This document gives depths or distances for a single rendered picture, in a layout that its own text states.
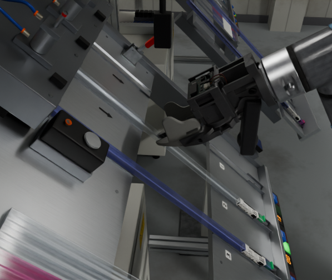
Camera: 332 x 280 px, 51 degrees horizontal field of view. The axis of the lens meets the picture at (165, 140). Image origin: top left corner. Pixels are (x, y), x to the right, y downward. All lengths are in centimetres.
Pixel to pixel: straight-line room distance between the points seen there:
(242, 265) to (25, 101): 44
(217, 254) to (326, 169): 159
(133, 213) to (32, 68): 59
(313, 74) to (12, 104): 39
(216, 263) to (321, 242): 122
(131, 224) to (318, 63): 60
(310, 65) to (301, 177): 154
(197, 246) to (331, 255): 72
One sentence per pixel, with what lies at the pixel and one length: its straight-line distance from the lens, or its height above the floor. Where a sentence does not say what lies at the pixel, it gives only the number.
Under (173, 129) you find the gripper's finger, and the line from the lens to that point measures 58.
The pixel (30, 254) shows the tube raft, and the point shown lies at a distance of 37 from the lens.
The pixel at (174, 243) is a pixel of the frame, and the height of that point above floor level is 32.
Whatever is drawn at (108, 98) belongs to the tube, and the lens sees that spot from 58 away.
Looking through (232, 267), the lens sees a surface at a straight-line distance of 62.
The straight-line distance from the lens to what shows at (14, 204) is 39.
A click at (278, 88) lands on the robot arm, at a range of 53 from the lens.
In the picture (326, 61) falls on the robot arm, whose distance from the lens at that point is 53.
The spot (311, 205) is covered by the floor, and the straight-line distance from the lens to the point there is 191.
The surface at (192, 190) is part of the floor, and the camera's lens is 184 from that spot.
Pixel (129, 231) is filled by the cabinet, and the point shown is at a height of 62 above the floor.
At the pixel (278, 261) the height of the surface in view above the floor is 73.
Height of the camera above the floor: 135
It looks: 39 degrees down
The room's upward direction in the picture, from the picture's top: straight up
